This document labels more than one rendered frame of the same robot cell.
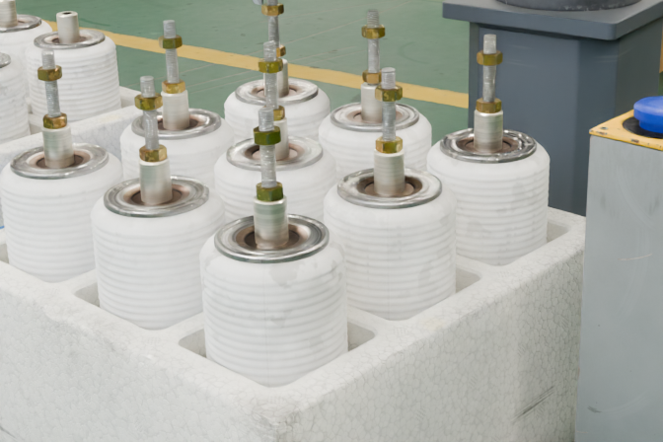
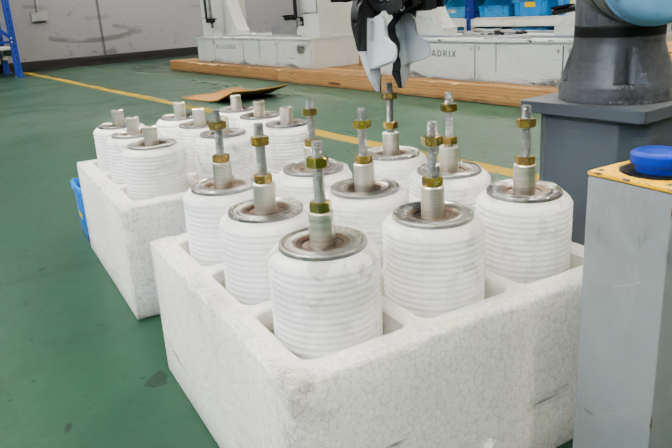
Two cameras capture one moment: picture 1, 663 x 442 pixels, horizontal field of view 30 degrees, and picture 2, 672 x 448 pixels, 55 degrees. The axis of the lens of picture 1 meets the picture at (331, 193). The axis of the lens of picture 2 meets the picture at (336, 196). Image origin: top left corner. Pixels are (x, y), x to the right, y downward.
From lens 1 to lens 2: 0.31 m
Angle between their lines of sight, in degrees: 17
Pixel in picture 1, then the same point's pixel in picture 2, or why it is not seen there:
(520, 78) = (574, 154)
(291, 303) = (323, 294)
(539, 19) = (587, 110)
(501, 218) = (528, 246)
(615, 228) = (608, 257)
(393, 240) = (425, 253)
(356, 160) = not seen: hidden behind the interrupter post
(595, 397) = (590, 401)
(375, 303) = (412, 302)
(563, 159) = not seen: hidden behind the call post
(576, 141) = not seen: hidden behind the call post
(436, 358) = (452, 351)
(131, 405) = (224, 359)
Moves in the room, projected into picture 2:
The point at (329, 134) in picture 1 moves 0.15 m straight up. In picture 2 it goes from (412, 179) to (409, 47)
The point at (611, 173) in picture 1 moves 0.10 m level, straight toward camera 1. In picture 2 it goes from (605, 208) to (582, 255)
